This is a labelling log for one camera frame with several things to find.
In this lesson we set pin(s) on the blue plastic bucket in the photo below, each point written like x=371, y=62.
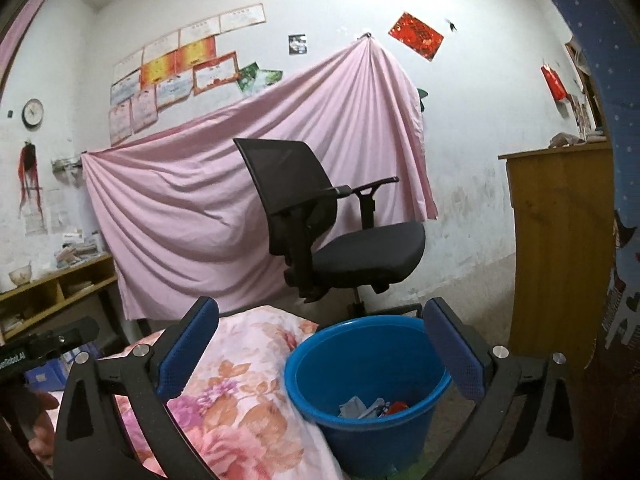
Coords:
x=370, y=360

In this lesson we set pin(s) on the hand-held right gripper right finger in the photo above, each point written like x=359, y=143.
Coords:
x=452, y=355

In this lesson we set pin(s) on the small black wall decoration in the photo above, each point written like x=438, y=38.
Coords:
x=451, y=24

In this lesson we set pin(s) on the green photo print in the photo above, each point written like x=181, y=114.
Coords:
x=270, y=78
x=248, y=79

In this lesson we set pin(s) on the person's left hand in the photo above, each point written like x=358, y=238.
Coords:
x=45, y=402

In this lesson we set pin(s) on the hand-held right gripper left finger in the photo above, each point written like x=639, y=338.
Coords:
x=187, y=345

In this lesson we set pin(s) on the paper wall calendar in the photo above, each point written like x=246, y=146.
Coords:
x=45, y=212

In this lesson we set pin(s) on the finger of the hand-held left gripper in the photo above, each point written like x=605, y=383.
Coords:
x=80, y=331

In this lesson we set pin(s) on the grey cardboard box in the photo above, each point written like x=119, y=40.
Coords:
x=355, y=407

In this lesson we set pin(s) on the wooden shelf unit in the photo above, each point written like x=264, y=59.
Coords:
x=75, y=272

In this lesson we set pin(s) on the red wall poster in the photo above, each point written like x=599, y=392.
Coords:
x=416, y=36

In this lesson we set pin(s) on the group of wall certificates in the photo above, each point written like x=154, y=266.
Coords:
x=165, y=65

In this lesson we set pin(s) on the round wall clock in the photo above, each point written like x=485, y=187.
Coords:
x=33, y=113

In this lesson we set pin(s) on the stack of papers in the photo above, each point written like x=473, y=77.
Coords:
x=79, y=250

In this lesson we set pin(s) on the pink curtain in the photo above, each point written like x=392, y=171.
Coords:
x=20, y=30

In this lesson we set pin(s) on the wooden cabinet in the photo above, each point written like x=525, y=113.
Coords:
x=560, y=250

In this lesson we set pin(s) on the pink hanging sheet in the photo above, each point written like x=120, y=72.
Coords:
x=200, y=210

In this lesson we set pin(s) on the flowered ceramic bowl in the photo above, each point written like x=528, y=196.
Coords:
x=21, y=276

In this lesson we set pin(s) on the red tassel wall decoration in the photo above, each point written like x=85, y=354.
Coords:
x=29, y=167

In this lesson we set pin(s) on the blue dotted curtain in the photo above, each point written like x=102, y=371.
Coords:
x=605, y=60

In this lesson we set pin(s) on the black office chair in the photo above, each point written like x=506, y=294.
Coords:
x=285, y=185

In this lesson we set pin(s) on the pinkish cloth bundle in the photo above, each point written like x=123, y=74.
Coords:
x=565, y=139

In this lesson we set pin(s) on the black white wall card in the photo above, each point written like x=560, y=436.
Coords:
x=297, y=44

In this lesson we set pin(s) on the pink floral blanket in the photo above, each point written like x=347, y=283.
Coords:
x=240, y=385

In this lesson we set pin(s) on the flat book pile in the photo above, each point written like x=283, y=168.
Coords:
x=11, y=322

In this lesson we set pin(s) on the pink red small packet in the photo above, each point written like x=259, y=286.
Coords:
x=398, y=406

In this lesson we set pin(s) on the blue carton box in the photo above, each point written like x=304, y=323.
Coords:
x=45, y=375

